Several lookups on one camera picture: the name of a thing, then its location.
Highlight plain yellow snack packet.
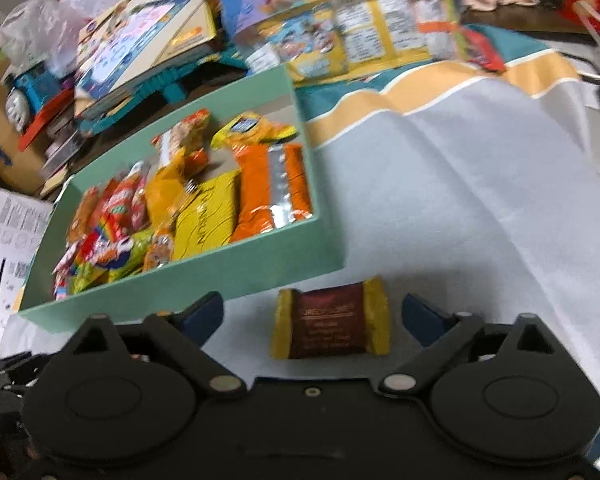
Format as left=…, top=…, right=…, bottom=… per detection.
left=171, top=170, right=243, bottom=262

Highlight green snack packet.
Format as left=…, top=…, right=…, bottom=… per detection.
left=72, top=227, right=156, bottom=293

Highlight teal plastic toy track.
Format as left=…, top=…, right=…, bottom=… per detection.
left=75, top=52, right=248, bottom=133

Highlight green cardboard box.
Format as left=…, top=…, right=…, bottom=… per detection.
left=17, top=64, right=348, bottom=333

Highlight clear plastic bag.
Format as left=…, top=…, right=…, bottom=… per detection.
left=0, top=0, right=88, bottom=78

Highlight blue toy train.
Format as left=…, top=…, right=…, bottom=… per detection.
left=5, top=62, right=76, bottom=151

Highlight orange yellow snack packet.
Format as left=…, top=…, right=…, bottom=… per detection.
left=145, top=147, right=211, bottom=231

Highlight small pastel box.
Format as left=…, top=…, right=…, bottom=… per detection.
left=40, top=115, right=88, bottom=196

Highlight brown chocolate packet yellow ends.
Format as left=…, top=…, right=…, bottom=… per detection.
left=271, top=275, right=391, bottom=360

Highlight teal orange grey blanket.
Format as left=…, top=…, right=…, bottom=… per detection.
left=0, top=25, right=600, bottom=480

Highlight yellow cracker packet blue label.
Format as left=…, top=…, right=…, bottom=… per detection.
left=210, top=111, right=298, bottom=153

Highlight colourful printed game box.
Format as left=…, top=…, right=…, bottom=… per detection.
left=75, top=0, right=221, bottom=106

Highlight white printed paper sheet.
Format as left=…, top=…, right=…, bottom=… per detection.
left=0, top=185, right=53, bottom=361

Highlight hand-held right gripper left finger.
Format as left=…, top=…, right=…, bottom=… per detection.
left=62, top=291, right=248, bottom=401

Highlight cartoon snack multipack bag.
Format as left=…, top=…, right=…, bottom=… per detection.
left=235, top=0, right=506, bottom=83

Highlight white cable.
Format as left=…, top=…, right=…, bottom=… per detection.
left=572, top=0, right=600, bottom=83

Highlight small orange snack packet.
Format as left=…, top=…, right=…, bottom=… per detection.
left=142, top=230, right=176, bottom=271

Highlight orange packet silver stripe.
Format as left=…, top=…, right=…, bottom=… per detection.
left=230, top=142, right=315, bottom=245

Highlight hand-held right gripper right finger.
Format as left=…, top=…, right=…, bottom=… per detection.
left=377, top=294, right=563, bottom=401

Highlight rainbow printed snack packet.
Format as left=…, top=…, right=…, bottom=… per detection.
left=52, top=225, right=136, bottom=301

